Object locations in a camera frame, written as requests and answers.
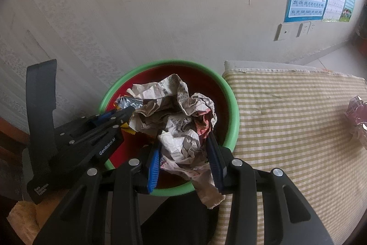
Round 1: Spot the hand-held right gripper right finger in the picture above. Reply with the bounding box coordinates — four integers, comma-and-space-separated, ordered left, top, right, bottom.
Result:
205, 132, 334, 245

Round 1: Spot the red bin with green rim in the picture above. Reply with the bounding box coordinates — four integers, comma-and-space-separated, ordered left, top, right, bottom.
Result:
99, 60, 240, 197

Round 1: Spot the person's left forearm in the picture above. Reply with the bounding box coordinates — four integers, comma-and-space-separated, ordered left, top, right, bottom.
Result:
7, 200, 41, 237

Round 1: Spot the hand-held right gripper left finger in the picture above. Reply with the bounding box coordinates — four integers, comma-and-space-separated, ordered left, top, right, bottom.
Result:
33, 145, 161, 245

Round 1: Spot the checked yellow mat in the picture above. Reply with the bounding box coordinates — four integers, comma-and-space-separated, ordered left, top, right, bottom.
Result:
211, 60, 367, 245

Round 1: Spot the brown wooden furniture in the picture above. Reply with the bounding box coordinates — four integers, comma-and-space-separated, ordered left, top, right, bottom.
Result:
0, 116, 32, 197

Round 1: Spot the foil snack wrapper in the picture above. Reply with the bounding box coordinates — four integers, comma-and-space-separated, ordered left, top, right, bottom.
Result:
115, 94, 144, 135

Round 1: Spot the newspaper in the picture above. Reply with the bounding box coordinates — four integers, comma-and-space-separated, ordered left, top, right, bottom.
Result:
126, 74, 217, 138
158, 116, 227, 209

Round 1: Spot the white wall socket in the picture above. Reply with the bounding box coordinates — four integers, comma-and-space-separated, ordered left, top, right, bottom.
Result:
274, 23, 286, 41
297, 21, 311, 37

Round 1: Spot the pink plastic wrapper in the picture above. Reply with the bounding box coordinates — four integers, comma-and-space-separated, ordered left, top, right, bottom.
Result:
347, 94, 367, 142

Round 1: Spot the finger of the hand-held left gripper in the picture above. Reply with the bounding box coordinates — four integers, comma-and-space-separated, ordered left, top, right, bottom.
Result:
57, 105, 136, 137
69, 118, 128, 151

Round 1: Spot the person's dark trouser leg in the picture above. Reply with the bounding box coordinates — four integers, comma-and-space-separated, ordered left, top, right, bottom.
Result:
140, 190, 220, 245

